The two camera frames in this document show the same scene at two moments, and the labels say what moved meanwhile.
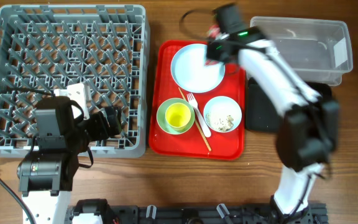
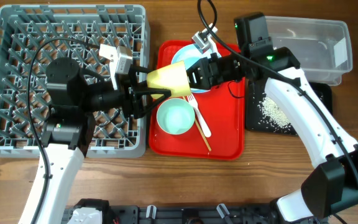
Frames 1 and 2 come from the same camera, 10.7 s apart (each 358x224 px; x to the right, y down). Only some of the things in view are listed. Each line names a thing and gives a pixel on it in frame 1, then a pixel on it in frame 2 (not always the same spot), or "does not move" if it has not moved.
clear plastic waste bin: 319,50 does not move
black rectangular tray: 262,116 does not move
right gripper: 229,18 → 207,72
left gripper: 103,131 → 133,106
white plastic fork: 199,115 does not move
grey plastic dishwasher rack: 35,50 does not move
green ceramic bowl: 161,118 does not move
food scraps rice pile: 222,126 → 273,117
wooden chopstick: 197,126 does not move
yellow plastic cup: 178,115 → 173,77
